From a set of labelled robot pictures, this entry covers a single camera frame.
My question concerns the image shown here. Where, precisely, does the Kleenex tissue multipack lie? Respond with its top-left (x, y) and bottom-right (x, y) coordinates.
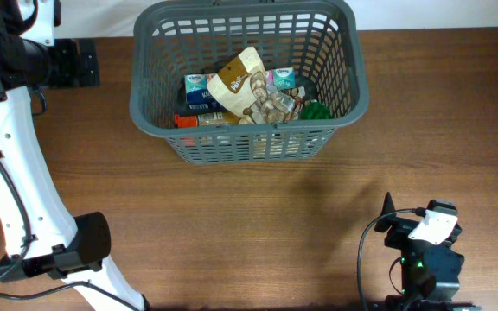
top-left (184, 67), bottom-right (306, 111)

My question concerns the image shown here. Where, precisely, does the grey plastic shopping basket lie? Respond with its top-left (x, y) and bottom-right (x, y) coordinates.
top-left (130, 0), bottom-right (370, 165)

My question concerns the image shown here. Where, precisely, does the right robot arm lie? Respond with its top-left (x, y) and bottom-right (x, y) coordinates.
top-left (374, 194), bottom-right (464, 310)

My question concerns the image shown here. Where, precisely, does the green lidded jar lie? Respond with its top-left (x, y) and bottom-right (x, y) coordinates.
top-left (299, 101), bottom-right (332, 120)

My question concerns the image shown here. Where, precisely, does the orange spaghetti packet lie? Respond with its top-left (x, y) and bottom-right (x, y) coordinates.
top-left (174, 111), bottom-right (241, 147)

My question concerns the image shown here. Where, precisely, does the white brown rice pouch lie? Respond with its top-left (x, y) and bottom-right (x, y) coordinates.
top-left (282, 86), bottom-right (306, 121)

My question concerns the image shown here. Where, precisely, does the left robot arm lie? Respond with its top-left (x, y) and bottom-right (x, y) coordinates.
top-left (0, 0), bottom-right (150, 310)

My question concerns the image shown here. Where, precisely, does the white brown mushroom pouch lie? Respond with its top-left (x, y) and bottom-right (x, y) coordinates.
top-left (207, 47), bottom-right (295, 125)

